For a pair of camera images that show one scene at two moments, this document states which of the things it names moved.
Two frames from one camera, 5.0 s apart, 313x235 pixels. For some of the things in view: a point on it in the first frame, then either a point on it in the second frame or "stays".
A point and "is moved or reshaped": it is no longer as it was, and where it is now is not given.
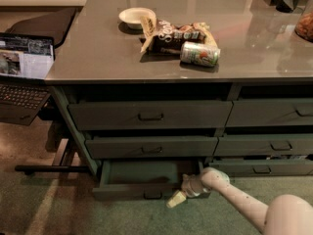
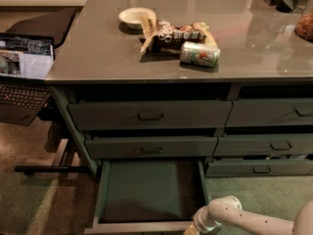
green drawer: x=151 y=147 stays
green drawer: x=150 y=115 stays
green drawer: x=143 y=179 is moved or reshaped
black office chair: x=53 y=25 stays
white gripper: x=190 y=187 to x=201 y=219
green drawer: x=263 y=144 stays
